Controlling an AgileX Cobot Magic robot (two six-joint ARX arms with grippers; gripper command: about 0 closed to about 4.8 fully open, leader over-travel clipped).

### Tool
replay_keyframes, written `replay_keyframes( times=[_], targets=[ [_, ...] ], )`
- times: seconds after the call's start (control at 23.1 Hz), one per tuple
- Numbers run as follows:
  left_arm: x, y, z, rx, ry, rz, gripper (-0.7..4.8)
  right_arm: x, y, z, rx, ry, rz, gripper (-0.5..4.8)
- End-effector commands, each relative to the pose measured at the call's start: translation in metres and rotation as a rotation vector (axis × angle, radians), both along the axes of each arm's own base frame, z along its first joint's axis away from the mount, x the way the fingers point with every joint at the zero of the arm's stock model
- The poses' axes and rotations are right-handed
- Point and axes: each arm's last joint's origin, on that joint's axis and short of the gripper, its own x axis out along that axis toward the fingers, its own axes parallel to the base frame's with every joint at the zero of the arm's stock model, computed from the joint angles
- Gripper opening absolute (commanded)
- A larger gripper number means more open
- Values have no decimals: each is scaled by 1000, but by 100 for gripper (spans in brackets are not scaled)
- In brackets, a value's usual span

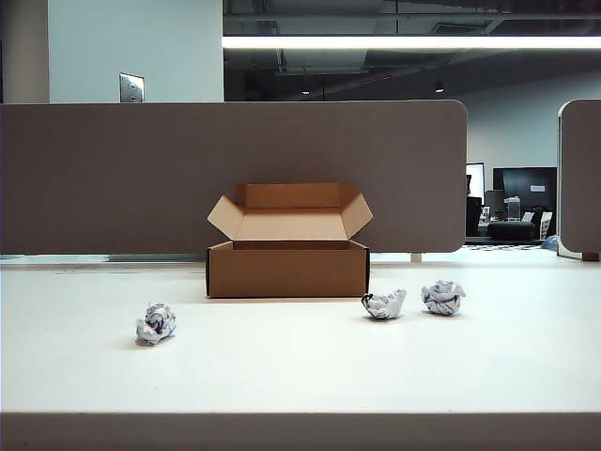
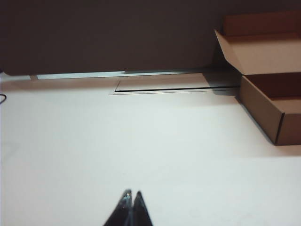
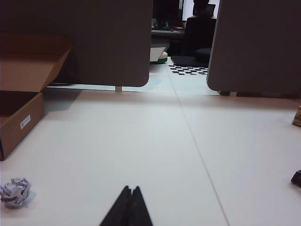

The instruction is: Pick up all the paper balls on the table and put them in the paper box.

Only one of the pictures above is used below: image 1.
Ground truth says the blue-printed paper ball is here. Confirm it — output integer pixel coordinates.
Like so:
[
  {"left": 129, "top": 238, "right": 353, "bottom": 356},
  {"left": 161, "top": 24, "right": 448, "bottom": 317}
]
[
  {"left": 361, "top": 288, "right": 408, "bottom": 321},
  {"left": 135, "top": 302, "right": 178, "bottom": 348},
  {"left": 421, "top": 280, "right": 468, "bottom": 317}
]

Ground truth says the open brown cardboard box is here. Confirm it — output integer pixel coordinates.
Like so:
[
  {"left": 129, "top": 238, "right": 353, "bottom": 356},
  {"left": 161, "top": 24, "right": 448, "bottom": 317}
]
[{"left": 205, "top": 181, "right": 375, "bottom": 299}]

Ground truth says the white-framed board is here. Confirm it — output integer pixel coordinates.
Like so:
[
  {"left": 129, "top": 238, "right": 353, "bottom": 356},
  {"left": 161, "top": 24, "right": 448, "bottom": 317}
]
[{"left": 466, "top": 162, "right": 485, "bottom": 201}]

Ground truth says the wide brown desk partition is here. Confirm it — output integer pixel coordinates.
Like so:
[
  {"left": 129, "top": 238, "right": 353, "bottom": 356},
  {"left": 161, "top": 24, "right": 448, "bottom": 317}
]
[{"left": 0, "top": 99, "right": 469, "bottom": 256}]

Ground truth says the long ceiling light strip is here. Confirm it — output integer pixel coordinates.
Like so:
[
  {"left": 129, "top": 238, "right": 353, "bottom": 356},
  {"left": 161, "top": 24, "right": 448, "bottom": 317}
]
[{"left": 222, "top": 35, "right": 601, "bottom": 50}]

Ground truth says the black round ottoman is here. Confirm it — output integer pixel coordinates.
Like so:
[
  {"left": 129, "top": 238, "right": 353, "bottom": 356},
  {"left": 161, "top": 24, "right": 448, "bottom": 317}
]
[{"left": 486, "top": 221, "right": 537, "bottom": 240}]

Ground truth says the large black screen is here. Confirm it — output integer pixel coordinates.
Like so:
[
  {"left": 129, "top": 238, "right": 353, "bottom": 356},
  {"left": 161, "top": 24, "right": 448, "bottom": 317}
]
[{"left": 492, "top": 166, "right": 559, "bottom": 211}]

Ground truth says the narrow brown desk partition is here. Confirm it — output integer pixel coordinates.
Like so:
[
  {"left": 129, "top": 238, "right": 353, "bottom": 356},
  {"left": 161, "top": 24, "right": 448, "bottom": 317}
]
[{"left": 557, "top": 99, "right": 601, "bottom": 261}]

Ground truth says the metal wall switch plate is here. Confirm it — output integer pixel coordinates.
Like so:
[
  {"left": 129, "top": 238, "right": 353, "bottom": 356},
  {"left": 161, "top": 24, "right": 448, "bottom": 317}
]
[{"left": 118, "top": 71, "right": 146, "bottom": 103}]

